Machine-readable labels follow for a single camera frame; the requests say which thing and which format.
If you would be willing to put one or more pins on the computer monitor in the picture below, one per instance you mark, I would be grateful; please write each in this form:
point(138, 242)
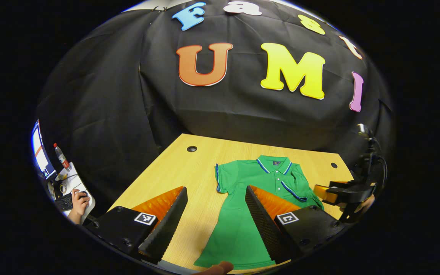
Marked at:
point(40, 152)

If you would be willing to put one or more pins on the clear bottle with red cap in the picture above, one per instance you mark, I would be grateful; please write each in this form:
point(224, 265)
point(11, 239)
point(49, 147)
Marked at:
point(61, 156)

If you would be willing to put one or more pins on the black keyboard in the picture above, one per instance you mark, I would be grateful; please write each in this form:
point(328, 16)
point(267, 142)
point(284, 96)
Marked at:
point(65, 201)

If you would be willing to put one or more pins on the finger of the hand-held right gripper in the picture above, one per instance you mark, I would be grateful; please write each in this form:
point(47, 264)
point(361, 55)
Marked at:
point(348, 191)

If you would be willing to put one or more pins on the black computer mouse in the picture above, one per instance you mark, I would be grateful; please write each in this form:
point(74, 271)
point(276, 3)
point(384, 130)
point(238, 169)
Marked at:
point(83, 194)

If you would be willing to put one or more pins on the black backdrop cloth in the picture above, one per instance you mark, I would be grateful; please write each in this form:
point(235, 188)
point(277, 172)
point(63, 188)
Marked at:
point(128, 95)

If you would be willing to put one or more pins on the white desk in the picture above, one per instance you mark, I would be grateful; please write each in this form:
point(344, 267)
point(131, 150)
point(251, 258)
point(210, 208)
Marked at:
point(75, 182)

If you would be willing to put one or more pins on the green T-shirt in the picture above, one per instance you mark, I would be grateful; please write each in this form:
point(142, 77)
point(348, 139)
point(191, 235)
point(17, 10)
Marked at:
point(239, 229)

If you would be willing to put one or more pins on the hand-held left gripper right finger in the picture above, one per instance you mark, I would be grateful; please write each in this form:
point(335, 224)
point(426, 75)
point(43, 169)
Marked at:
point(262, 225)

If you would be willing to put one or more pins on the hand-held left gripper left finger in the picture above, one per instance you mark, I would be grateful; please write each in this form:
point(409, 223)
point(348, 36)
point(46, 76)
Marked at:
point(166, 229)

